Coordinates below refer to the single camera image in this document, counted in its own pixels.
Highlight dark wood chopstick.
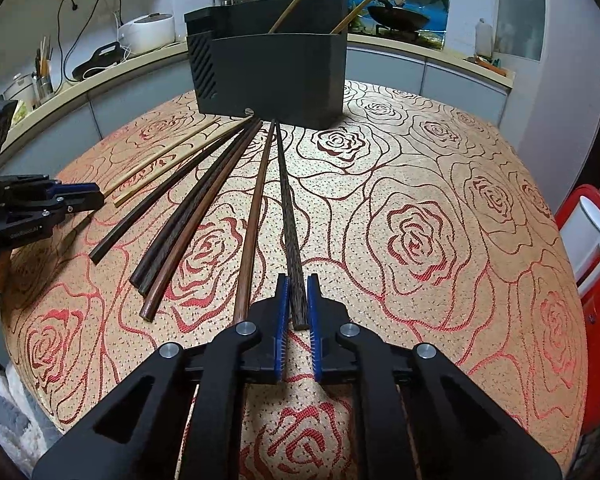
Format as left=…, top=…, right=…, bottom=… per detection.
left=90, top=120, right=248, bottom=264
left=130, top=119, right=262, bottom=298
left=140, top=119, right=263, bottom=323
left=274, top=120, right=309, bottom=330

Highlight utensil jar on counter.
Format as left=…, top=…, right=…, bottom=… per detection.
left=32, top=36, right=54, bottom=104

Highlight black countertop appliance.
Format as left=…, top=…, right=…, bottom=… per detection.
left=71, top=41, right=125, bottom=81

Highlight white rice cooker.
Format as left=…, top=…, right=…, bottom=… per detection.
left=118, top=13, right=176, bottom=56

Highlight rose pattern tablecloth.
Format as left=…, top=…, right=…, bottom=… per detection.
left=3, top=82, right=588, bottom=467

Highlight white electric kettle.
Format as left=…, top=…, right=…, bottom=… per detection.
left=559, top=191, right=600, bottom=298

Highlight dark green utensil holder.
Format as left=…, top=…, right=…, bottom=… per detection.
left=184, top=0, right=348, bottom=130

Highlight black wok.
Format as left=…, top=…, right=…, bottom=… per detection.
left=367, top=0, right=430, bottom=32

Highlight white plastic bottle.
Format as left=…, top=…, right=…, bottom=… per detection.
left=475, top=18, right=493, bottom=58

